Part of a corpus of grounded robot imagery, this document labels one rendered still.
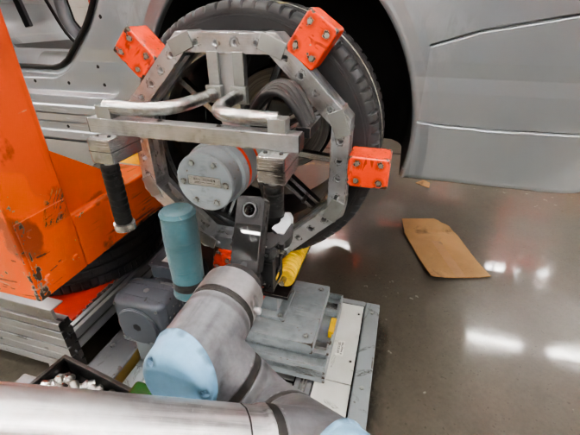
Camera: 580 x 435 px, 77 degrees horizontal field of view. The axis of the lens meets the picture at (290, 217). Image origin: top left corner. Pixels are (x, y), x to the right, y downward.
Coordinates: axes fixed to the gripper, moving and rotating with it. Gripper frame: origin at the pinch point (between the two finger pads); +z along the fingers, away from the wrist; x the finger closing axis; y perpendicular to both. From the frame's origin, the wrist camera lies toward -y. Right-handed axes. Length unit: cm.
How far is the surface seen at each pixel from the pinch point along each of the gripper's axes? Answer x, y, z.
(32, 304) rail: -78, 44, 1
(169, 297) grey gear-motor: -40, 43, 14
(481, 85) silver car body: 37, -17, 44
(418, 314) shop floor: 40, 83, 72
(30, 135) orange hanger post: -60, -8, 4
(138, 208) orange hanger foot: -60, 25, 33
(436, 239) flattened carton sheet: 50, 82, 136
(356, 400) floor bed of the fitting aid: 19, 75, 19
